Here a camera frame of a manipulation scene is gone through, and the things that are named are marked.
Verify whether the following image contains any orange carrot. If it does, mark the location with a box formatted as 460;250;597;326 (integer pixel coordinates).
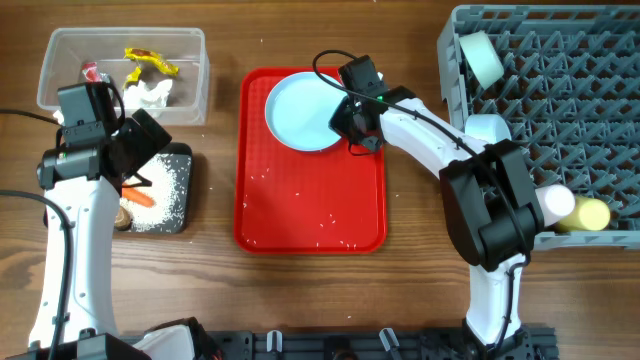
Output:
122;187;155;208

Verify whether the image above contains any light blue plate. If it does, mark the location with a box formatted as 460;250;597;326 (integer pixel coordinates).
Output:
264;72;345;152

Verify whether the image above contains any grey dishwasher rack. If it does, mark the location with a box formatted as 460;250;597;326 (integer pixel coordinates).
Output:
437;5;639;250

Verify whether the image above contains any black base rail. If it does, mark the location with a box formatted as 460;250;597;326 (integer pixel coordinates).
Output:
195;324;560;360

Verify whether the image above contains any white tissue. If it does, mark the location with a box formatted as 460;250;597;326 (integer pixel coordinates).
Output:
123;79;174;109

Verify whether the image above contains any green bowl with rice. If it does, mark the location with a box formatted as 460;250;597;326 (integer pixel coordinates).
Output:
459;31;505;89

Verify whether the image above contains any red serving tray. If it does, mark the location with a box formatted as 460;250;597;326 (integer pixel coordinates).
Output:
233;67;387;255

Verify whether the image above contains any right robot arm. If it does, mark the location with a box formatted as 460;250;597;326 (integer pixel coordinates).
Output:
329;55;544;359

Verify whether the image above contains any black plastic tray bin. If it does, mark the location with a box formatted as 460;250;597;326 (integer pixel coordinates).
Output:
112;142;194;236

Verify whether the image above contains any yellow plastic cup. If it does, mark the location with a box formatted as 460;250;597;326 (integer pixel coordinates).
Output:
554;196;611;232

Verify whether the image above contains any yellow snack wrapper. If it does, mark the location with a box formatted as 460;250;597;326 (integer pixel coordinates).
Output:
123;48;180;89

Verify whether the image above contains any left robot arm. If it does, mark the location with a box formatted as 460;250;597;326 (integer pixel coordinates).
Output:
22;82;223;359

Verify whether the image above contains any light blue bowl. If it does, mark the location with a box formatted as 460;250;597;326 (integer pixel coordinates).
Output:
464;114;512;144

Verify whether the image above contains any clear plastic bin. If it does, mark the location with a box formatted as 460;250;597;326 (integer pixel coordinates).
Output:
37;27;210;126

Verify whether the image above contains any red snack wrapper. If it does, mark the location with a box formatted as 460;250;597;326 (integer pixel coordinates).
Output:
81;62;110;83

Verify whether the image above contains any brown chocolate cookie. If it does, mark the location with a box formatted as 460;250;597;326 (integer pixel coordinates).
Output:
114;206;132;231

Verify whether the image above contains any pink plastic cup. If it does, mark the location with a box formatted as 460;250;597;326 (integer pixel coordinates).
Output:
535;184;576;227

